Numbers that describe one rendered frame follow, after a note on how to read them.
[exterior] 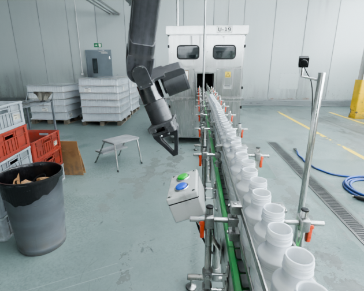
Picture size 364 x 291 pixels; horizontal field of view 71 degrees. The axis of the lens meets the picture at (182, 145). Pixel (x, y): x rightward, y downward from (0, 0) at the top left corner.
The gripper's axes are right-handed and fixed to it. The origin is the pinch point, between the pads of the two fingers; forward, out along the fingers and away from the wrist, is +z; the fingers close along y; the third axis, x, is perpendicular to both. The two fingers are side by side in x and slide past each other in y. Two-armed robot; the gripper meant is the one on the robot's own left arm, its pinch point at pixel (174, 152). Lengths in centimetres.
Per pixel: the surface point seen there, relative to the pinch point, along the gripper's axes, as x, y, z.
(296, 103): -327, 957, 244
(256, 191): -16.3, -16.9, 8.6
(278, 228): -17.1, -28.6, 9.5
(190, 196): -1.9, -10.2, 8.6
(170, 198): 3.0, -10.0, 7.8
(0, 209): 174, 108, 30
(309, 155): -55, 69, 45
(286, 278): -15.3, -37.1, 10.7
